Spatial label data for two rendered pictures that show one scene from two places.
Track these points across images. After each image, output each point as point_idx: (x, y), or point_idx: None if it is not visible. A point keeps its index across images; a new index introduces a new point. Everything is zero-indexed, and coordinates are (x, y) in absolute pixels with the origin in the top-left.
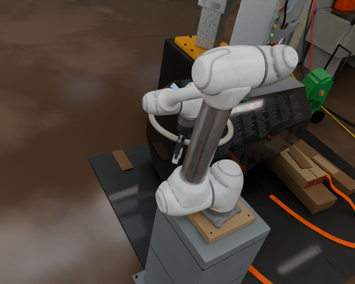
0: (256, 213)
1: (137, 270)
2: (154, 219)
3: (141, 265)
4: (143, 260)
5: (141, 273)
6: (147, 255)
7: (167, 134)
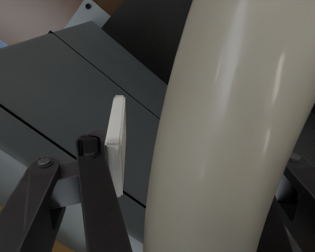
0: None
1: (104, 1)
2: None
3: (117, 5)
4: (126, 6)
5: (99, 12)
6: (141, 9)
7: (226, 1)
